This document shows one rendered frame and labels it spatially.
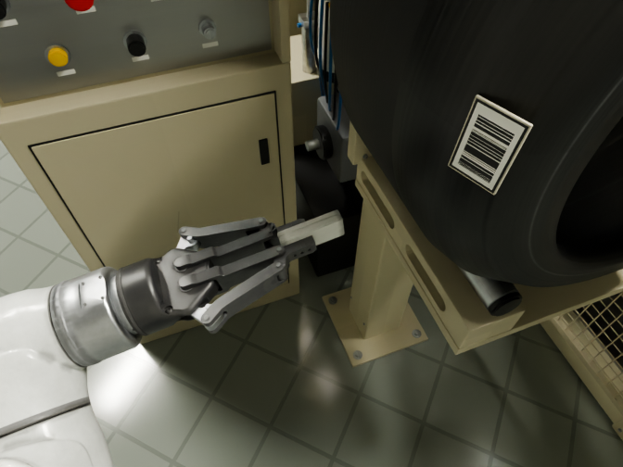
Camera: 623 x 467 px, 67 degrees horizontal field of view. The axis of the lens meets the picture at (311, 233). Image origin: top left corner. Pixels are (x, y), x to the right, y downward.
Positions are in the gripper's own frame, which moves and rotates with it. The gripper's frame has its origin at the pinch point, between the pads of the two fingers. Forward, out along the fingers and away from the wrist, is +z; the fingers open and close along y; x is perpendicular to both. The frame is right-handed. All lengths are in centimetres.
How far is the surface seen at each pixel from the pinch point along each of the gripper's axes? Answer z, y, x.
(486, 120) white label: 10.9, -10.3, -19.3
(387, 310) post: 22, 27, 89
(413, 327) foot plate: 31, 25, 106
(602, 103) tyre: 17.1, -12.9, -20.0
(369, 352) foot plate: 14, 22, 104
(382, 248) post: 21, 27, 54
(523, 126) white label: 12.0, -12.4, -20.0
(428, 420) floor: 21, -3, 106
